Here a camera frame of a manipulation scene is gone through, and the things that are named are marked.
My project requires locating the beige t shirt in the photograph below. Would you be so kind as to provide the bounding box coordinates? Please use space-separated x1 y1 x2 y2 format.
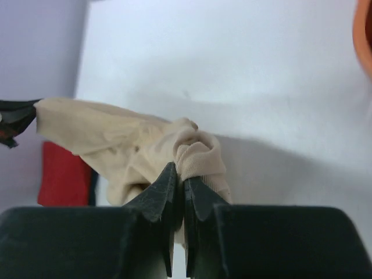
34 97 233 251

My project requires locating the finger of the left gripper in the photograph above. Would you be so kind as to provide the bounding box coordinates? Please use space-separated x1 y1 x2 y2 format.
0 99 40 112
1 112 36 148

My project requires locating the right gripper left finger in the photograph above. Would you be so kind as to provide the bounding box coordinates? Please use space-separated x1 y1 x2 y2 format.
1 163 177 278

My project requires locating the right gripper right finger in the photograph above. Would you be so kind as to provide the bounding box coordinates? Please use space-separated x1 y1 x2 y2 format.
184 178 371 278

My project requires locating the folded red t shirt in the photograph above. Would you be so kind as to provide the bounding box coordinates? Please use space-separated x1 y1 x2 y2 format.
37 141 92 207

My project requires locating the orange plastic basket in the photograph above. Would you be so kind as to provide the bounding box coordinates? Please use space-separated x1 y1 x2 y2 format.
352 0 371 80

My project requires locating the folded navy t shirt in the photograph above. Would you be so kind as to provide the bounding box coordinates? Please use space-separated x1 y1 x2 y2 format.
88 169 99 206

